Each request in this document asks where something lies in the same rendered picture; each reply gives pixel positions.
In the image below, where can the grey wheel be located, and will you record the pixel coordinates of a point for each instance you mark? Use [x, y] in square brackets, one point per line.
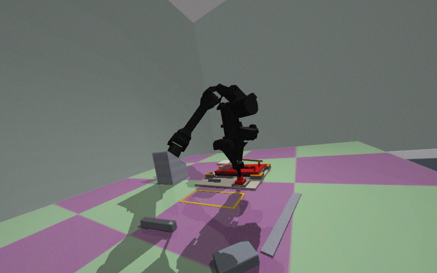
[240, 165]

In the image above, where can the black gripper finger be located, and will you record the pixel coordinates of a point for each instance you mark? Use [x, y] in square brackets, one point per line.
[240, 151]
[231, 154]

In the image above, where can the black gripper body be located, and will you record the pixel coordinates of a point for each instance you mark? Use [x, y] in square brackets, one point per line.
[228, 140]

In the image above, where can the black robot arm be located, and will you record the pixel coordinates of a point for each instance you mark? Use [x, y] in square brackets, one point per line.
[239, 105]

